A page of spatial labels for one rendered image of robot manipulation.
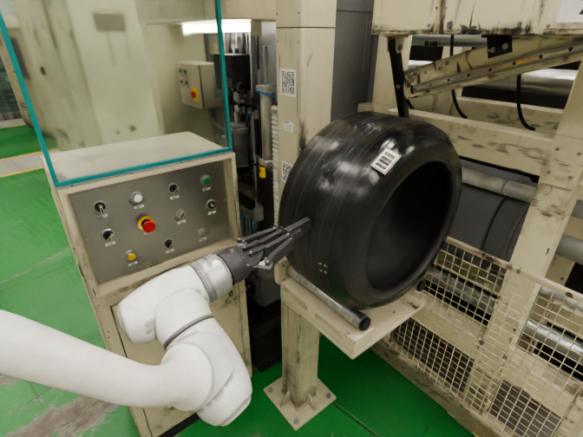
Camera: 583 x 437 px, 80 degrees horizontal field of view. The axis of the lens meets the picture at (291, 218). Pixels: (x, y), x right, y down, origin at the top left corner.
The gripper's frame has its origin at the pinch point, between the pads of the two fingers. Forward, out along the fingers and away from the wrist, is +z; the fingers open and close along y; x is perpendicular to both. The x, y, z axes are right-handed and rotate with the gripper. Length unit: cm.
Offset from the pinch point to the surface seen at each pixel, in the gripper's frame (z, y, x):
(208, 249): -5, 54, 33
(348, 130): 22.4, 4.6, -16.5
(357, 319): 10.8, -8.6, 33.2
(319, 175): 10.1, 2.6, -9.4
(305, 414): 7, 22, 124
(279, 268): 7.3, 23.9, 31.7
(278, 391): 4, 40, 123
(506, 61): 66, -11, -26
